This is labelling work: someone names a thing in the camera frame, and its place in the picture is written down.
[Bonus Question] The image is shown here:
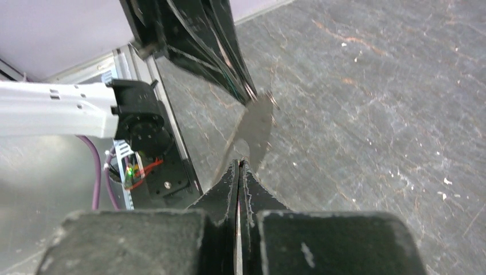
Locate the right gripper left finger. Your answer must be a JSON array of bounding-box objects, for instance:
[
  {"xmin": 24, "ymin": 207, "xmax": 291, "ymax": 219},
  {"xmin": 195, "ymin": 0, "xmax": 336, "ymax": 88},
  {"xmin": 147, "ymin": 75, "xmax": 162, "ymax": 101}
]
[{"xmin": 36, "ymin": 160, "xmax": 239, "ymax": 274}]

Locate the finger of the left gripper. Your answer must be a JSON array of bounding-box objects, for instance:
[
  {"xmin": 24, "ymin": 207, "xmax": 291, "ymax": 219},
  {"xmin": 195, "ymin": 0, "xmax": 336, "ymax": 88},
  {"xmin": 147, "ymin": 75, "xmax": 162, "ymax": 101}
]
[
  {"xmin": 120, "ymin": 1, "xmax": 245, "ymax": 105},
  {"xmin": 202, "ymin": 1, "xmax": 257, "ymax": 103}
]

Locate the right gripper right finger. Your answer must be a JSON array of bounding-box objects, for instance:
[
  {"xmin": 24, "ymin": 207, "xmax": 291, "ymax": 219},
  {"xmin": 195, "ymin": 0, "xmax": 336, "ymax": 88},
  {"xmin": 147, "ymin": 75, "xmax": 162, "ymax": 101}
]
[{"xmin": 239, "ymin": 161, "xmax": 426, "ymax": 274}]

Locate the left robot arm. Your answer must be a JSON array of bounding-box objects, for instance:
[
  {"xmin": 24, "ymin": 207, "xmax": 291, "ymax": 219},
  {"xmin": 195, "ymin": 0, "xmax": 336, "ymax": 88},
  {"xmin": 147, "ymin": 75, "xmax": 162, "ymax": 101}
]
[{"xmin": 1, "ymin": 1, "xmax": 257, "ymax": 159}]

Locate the left base circuit board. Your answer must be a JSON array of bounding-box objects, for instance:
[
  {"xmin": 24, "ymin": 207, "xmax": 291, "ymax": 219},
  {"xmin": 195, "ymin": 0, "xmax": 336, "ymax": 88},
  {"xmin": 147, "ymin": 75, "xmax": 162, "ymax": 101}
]
[{"xmin": 120, "ymin": 159, "xmax": 164, "ymax": 191}]

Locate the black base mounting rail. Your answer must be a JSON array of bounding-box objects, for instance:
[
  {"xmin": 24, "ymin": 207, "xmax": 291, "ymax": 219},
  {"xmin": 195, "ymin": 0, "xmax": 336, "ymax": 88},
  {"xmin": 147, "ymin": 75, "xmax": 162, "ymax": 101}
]
[{"xmin": 129, "ymin": 99, "xmax": 202, "ymax": 210}]

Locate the aluminium frame rail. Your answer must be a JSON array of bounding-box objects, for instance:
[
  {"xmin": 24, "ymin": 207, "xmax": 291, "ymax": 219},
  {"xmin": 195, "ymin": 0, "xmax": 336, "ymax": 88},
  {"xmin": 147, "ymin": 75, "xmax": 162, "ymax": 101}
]
[{"xmin": 1, "ymin": 47, "xmax": 170, "ymax": 154}]

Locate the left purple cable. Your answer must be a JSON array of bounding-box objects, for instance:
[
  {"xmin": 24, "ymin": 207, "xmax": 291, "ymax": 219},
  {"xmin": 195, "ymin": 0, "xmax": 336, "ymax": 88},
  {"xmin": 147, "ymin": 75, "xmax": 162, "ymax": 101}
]
[{"xmin": 76, "ymin": 135, "xmax": 121, "ymax": 212}]

